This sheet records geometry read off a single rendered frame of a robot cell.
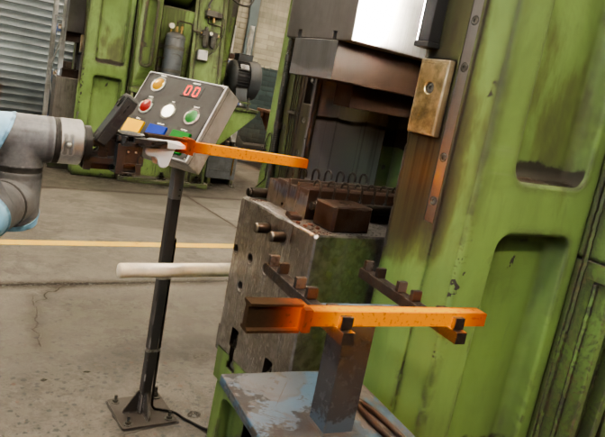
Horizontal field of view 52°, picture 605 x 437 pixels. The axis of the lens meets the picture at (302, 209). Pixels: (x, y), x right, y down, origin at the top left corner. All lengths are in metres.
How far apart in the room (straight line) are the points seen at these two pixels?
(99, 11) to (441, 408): 5.50
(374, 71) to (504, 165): 0.44
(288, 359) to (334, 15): 0.84
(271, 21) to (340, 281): 9.45
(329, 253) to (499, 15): 0.64
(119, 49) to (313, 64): 5.00
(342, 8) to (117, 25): 5.08
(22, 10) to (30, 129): 8.25
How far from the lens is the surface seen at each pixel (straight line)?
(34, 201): 1.28
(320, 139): 1.87
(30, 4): 9.50
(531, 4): 1.39
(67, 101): 6.69
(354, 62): 1.58
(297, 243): 1.49
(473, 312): 1.08
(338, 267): 1.49
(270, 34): 10.80
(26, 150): 1.26
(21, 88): 9.51
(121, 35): 6.53
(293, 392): 1.27
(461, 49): 1.44
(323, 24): 1.61
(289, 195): 1.64
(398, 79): 1.68
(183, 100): 2.02
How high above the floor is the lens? 1.23
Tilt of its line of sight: 11 degrees down
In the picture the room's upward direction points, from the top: 11 degrees clockwise
